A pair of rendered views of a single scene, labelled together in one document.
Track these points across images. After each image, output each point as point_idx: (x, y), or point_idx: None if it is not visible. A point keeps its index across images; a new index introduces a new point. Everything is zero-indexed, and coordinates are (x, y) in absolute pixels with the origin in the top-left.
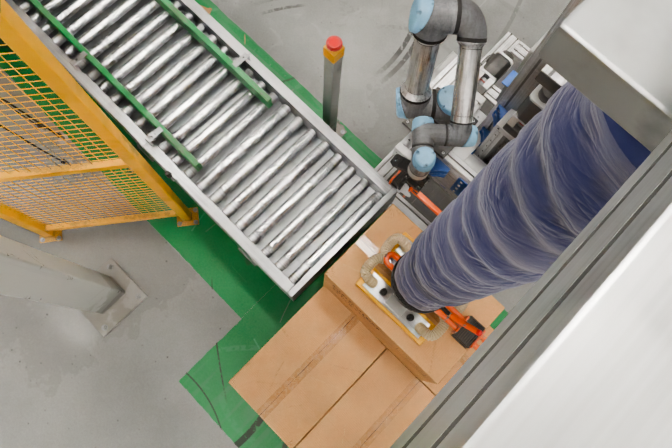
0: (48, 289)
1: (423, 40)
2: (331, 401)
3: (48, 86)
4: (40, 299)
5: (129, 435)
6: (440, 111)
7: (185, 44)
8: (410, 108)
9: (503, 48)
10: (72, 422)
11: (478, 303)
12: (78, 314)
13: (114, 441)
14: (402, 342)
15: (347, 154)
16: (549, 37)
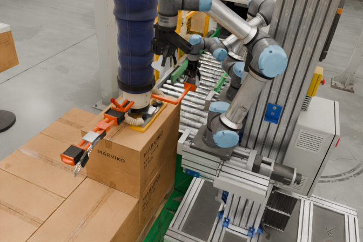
0: (102, 44)
1: (247, 11)
2: (68, 141)
3: None
4: (98, 44)
5: (47, 122)
6: (233, 67)
7: (223, 71)
8: (226, 58)
9: (342, 208)
10: (53, 107)
11: (137, 139)
12: (100, 99)
13: (45, 119)
14: (103, 113)
15: (207, 118)
16: None
